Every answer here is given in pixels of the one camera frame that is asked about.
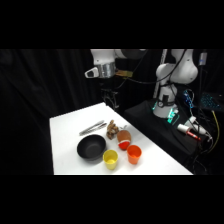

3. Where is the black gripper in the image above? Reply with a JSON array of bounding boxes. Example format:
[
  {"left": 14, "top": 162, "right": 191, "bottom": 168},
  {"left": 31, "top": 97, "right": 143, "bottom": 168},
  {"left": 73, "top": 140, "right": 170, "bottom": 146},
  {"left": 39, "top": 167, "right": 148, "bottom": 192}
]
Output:
[{"left": 100, "top": 77, "right": 120, "bottom": 112}]

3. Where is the small brown plush toy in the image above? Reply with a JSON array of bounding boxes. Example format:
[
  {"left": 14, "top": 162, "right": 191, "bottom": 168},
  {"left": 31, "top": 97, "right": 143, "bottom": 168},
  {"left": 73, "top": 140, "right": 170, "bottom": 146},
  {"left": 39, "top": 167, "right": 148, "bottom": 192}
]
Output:
[{"left": 106, "top": 119, "right": 120, "bottom": 141}]

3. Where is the yellow connector at wrist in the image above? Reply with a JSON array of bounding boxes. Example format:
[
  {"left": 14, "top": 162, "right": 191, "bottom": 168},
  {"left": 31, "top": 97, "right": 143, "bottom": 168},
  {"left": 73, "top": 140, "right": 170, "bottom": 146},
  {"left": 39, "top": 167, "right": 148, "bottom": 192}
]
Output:
[{"left": 115, "top": 69, "right": 134, "bottom": 79}]

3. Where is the brown plush toy red base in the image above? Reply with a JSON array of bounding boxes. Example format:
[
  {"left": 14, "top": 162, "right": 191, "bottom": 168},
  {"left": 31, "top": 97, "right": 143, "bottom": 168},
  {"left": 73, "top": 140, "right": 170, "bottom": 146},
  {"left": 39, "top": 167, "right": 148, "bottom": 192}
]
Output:
[{"left": 116, "top": 125, "right": 132, "bottom": 151}]

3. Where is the black bowl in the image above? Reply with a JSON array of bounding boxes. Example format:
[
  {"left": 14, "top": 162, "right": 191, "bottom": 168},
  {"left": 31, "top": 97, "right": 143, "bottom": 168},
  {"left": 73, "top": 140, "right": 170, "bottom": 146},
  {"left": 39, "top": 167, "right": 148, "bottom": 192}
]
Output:
[{"left": 76, "top": 134, "right": 107, "bottom": 162}]

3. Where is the black robot stand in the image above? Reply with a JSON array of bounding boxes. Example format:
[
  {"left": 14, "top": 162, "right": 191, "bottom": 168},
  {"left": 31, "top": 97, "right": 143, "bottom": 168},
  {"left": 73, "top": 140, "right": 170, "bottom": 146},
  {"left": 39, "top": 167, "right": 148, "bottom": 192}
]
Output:
[{"left": 123, "top": 99, "right": 205, "bottom": 164}]

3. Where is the yellow plastic cup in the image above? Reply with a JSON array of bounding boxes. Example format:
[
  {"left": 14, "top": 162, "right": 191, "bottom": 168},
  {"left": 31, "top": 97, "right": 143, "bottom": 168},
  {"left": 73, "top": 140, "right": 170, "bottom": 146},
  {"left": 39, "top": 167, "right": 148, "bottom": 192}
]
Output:
[{"left": 102, "top": 149, "right": 119, "bottom": 171}]

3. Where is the orange plastic cup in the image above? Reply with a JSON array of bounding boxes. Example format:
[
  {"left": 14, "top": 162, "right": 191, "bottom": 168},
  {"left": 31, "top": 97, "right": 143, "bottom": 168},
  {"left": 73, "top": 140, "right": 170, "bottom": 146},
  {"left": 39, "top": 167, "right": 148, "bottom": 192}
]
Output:
[{"left": 126, "top": 144, "right": 143, "bottom": 166}]

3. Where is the white and red marker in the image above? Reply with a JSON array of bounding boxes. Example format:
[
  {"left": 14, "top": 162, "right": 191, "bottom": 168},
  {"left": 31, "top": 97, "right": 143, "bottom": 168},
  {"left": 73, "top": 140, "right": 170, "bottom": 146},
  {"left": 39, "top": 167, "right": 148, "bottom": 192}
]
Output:
[{"left": 176, "top": 123, "right": 203, "bottom": 142}]

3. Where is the laptop with blue-lit keyboard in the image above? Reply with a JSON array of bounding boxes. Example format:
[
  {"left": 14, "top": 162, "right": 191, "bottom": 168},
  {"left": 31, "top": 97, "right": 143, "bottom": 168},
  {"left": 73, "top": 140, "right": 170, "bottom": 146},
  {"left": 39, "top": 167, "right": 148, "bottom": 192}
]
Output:
[{"left": 199, "top": 92, "right": 224, "bottom": 112}]

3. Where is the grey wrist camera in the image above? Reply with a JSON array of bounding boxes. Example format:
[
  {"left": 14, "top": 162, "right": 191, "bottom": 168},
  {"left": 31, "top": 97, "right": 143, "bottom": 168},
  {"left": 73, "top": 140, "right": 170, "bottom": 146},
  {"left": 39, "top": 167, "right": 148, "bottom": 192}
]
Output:
[{"left": 84, "top": 67, "right": 100, "bottom": 80}]

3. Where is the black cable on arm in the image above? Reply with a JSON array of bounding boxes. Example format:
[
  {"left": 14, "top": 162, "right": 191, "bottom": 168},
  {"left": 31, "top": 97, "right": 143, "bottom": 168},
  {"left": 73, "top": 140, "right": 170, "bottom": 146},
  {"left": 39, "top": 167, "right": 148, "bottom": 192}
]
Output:
[{"left": 114, "top": 49, "right": 188, "bottom": 88}]

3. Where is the blue cable bundle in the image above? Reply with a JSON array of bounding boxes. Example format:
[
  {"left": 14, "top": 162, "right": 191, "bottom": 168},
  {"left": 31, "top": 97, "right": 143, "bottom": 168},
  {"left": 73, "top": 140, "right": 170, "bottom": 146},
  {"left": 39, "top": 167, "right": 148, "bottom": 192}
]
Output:
[{"left": 182, "top": 88, "right": 195, "bottom": 109}]

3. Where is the yellow cable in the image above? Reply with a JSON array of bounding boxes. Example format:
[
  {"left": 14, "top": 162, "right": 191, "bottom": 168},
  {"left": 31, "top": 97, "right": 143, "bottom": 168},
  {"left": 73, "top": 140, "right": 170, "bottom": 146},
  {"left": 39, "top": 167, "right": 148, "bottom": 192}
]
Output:
[{"left": 207, "top": 109, "right": 221, "bottom": 154}]

